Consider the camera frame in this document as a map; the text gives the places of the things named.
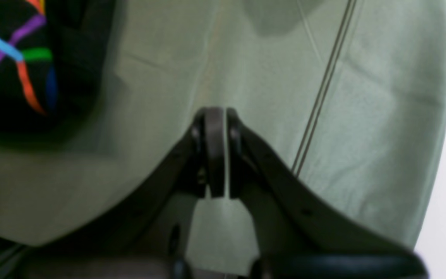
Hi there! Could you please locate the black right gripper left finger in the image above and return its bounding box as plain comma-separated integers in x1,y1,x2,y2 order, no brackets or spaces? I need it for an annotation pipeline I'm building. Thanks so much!
18,108,225,279

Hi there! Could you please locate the light green tablecloth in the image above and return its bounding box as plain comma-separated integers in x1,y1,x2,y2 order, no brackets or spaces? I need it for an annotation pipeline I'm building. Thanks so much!
0,0,446,279

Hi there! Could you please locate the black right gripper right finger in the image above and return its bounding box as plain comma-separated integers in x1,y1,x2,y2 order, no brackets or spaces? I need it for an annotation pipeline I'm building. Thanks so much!
227,109,429,279

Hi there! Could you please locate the dark grey t-shirt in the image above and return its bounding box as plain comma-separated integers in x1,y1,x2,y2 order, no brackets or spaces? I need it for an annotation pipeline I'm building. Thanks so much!
0,0,117,133

